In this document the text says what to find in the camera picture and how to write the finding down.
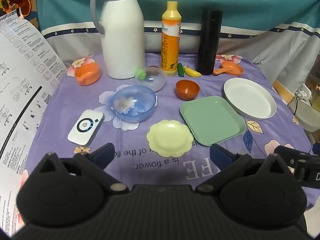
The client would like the white printed instruction sheet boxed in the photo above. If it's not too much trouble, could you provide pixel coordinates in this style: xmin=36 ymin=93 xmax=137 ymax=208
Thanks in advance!
xmin=0 ymin=11 xmax=68 ymax=233

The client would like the white rectangular device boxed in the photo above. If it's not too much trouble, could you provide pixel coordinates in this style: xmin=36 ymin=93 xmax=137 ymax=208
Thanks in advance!
xmin=67 ymin=110 xmax=104 ymax=146

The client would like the white oval plate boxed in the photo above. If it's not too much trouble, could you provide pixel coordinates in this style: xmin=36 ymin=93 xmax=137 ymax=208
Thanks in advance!
xmin=223 ymin=78 xmax=277 ymax=120

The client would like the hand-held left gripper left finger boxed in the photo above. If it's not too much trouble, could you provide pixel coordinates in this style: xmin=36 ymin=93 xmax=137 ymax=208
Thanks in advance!
xmin=32 ymin=142 xmax=128 ymax=193

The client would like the toy banana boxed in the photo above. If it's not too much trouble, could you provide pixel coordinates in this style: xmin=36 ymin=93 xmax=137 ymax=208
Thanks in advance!
xmin=184 ymin=66 xmax=202 ymax=78

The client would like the green square plate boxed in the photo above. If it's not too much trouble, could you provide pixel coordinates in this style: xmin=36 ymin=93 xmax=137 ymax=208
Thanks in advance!
xmin=180 ymin=96 xmax=247 ymax=146

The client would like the blue translucent bowl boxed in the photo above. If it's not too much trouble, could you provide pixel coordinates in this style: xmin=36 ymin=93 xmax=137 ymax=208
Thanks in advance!
xmin=111 ymin=85 xmax=158 ymax=123

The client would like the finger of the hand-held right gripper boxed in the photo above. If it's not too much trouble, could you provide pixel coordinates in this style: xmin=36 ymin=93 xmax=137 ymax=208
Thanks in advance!
xmin=274 ymin=144 xmax=320 ymax=188

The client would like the brown small bowl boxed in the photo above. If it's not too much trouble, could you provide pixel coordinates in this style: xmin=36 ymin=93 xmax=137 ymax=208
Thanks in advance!
xmin=175 ymin=80 xmax=200 ymax=100

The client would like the black cable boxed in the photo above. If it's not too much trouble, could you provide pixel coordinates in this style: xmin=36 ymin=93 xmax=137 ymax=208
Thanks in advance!
xmin=291 ymin=95 xmax=301 ymax=116

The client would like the clear plastic bowl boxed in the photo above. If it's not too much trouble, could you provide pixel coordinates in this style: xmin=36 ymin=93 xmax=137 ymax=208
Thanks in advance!
xmin=136 ymin=67 xmax=167 ymax=92

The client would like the yellow detergent bottle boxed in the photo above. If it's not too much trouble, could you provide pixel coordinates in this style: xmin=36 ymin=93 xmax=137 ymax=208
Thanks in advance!
xmin=161 ymin=1 xmax=182 ymax=77

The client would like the yellow flower-shaped plate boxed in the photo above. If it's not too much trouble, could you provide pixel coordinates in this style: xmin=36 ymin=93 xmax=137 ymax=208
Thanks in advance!
xmin=146 ymin=120 xmax=194 ymax=157

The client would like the white plastic box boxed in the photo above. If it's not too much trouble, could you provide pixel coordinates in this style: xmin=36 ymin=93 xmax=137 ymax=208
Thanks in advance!
xmin=292 ymin=102 xmax=320 ymax=132

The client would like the white thermos jug grey handle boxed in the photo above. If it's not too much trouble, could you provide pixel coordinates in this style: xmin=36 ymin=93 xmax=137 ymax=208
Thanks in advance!
xmin=90 ymin=0 xmax=146 ymax=80

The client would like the purple floral tablecloth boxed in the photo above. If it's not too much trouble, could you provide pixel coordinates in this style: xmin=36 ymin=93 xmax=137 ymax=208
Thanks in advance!
xmin=25 ymin=52 xmax=316 ymax=212

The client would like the black vacuum flask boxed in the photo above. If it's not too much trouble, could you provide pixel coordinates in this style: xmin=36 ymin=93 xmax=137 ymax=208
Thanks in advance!
xmin=196 ymin=9 xmax=223 ymax=76

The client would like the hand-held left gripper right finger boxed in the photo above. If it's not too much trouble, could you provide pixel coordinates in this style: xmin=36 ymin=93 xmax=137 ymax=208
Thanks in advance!
xmin=195 ymin=144 xmax=293 ymax=193

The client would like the teal and grey curtain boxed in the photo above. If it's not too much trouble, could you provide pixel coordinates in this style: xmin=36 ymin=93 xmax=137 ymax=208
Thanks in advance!
xmin=36 ymin=0 xmax=320 ymax=90

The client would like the orange toy frying pan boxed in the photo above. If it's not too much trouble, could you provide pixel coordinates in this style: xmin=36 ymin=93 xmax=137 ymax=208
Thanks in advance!
xmin=213 ymin=62 xmax=244 ymax=76

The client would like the white power strip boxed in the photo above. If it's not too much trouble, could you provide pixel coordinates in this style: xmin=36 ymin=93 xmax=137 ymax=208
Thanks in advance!
xmin=295 ymin=84 xmax=313 ymax=101

